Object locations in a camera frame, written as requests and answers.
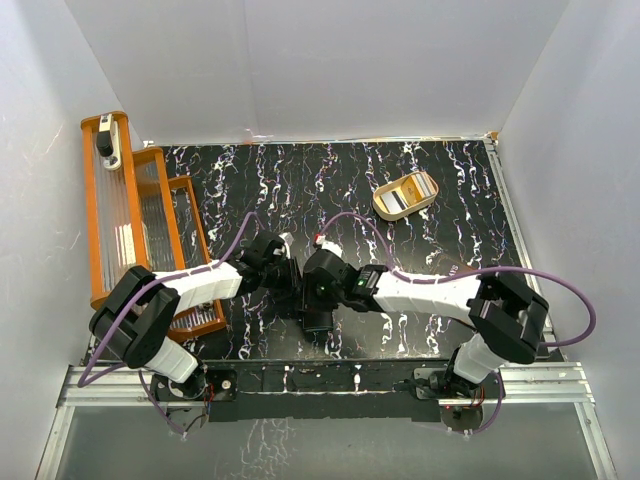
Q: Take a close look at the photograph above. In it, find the blue credit card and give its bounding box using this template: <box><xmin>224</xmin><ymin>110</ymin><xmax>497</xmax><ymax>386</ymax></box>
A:
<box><xmin>301</xmin><ymin>308</ymin><xmax>334</xmax><ymax>334</ymax></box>

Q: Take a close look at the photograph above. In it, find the white magnetic stripe card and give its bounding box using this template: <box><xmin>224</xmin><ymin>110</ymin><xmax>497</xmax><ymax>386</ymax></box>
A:
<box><xmin>380</xmin><ymin>190</ymin><xmax>407</xmax><ymax>214</ymax></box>

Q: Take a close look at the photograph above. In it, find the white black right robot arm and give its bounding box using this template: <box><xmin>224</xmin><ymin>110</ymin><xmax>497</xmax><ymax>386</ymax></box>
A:
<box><xmin>302</xmin><ymin>248</ymin><xmax>549</xmax><ymax>398</ymax></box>

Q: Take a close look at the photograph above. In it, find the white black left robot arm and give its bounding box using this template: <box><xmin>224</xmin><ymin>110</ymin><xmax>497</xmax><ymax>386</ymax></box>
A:
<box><xmin>89</xmin><ymin>231</ymin><xmax>298</xmax><ymax>399</ymax></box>

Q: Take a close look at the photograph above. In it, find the white stack of cards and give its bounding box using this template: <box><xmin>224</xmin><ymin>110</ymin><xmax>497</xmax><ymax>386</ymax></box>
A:
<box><xmin>400</xmin><ymin>173</ymin><xmax>435</xmax><ymax>204</ymax></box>

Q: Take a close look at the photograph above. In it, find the orange tiered acrylic rack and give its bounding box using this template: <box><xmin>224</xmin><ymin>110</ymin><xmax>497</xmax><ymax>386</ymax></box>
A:
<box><xmin>80</xmin><ymin>110</ymin><xmax>228</xmax><ymax>344</ymax></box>

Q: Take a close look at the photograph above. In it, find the white device on rack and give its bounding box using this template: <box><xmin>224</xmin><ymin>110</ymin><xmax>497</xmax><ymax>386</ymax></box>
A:
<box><xmin>96</xmin><ymin>113</ymin><xmax>122</xmax><ymax>171</ymax></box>

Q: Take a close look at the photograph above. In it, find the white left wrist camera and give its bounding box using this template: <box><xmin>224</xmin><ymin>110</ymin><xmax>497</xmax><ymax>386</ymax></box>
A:
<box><xmin>278</xmin><ymin>232</ymin><xmax>293</xmax><ymax>259</ymax></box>

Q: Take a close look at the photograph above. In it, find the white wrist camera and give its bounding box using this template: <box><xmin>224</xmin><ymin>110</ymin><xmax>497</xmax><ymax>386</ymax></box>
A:
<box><xmin>278</xmin><ymin>232</ymin><xmax>293</xmax><ymax>259</ymax></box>
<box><xmin>314</xmin><ymin>234</ymin><xmax>343</xmax><ymax>257</ymax></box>

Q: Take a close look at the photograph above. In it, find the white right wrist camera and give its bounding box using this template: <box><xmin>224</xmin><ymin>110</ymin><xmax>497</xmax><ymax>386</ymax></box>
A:
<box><xmin>314</xmin><ymin>234</ymin><xmax>343</xmax><ymax>257</ymax></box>

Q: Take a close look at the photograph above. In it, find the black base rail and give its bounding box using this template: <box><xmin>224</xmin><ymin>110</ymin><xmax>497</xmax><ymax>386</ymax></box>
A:
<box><xmin>149</xmin><ymin>358</ymin><xmax>506</xmax><ymax>424</ymax></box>

